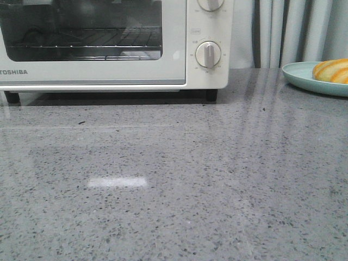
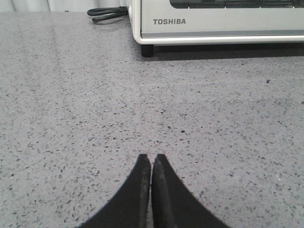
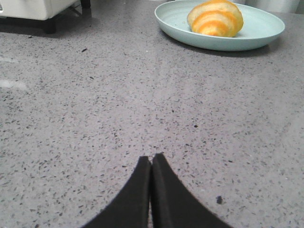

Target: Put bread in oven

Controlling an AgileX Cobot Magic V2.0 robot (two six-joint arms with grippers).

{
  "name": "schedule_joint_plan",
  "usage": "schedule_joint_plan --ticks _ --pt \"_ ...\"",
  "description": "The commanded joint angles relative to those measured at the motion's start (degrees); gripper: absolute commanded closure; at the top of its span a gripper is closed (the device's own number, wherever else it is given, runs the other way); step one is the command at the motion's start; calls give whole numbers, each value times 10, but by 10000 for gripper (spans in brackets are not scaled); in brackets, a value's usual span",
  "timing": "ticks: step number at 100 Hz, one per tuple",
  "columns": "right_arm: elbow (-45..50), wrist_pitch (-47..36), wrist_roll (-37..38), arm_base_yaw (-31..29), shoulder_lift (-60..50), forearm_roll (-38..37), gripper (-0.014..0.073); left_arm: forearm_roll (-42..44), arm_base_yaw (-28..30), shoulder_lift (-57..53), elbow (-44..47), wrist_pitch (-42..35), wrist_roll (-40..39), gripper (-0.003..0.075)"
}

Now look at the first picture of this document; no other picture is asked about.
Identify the orange striped croissant bread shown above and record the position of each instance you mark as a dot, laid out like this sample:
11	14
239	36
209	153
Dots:
334	71

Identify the metal wire oven rack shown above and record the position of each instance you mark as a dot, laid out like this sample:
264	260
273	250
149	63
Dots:
125	43

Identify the grey white curtain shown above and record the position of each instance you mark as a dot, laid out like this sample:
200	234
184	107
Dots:
285	32

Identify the teal round plate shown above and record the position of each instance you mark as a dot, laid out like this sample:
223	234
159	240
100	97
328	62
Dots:
300	75

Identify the upper white oven knob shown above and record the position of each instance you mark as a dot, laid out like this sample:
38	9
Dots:
210	5

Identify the white oven knob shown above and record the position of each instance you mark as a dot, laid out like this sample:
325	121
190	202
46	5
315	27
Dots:
208	54
210	5

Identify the lower white oven knob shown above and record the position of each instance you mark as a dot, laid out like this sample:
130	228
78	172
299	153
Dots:
208	54

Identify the glass oven door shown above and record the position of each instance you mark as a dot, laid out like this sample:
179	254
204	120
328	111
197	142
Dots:
51	16

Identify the white Toshiba toaster oven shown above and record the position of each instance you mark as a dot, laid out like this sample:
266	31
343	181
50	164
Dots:
201	26

